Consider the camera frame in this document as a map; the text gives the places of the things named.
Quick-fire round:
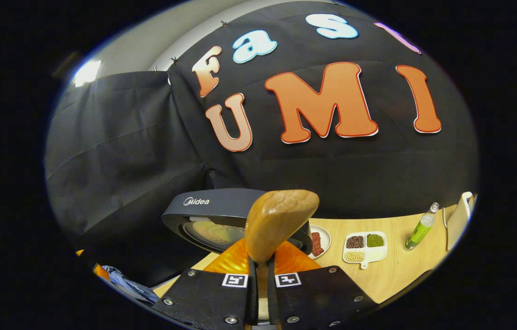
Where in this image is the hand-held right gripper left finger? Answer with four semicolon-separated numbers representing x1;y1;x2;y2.
152;237;259;330

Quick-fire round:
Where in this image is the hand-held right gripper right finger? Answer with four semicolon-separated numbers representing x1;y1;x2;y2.
267;239;380;330

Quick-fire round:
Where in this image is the wooden spoon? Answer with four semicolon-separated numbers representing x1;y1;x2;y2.
245;189;320;321

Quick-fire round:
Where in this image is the dark grey rice cooker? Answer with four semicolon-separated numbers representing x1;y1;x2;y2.
161;188;314;256

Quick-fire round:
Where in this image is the blue cloth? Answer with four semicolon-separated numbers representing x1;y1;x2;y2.
100;265;160;305

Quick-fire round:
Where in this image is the round white plate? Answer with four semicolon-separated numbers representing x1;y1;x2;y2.
309;225;332;260

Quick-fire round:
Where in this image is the divided white bean dish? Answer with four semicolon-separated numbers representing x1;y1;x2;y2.
343;231;388;270

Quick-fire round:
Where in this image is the black backdrop cloth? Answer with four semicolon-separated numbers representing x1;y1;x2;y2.
45;0;480;287

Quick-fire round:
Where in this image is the green drink bottle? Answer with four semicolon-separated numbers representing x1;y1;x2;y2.
405;202;440;250

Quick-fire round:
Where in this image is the white toaster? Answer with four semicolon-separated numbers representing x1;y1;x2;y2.
446;192;475;251

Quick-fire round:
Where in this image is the ceiling light panel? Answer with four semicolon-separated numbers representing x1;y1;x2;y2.
74;60;103;88

